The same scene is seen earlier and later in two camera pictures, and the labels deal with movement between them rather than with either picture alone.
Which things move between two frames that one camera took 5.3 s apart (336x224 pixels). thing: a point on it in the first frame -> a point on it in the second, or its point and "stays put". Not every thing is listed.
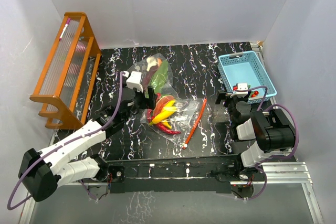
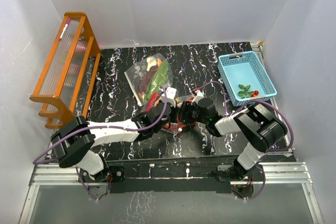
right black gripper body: (230, 102) -> (192, 113)
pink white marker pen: (67, 23) stays put
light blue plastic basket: (246, 67) stays put
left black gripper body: (140, 100) -> (171, 118)
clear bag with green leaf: (157, 73) stays put
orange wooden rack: (67, 78) stays put
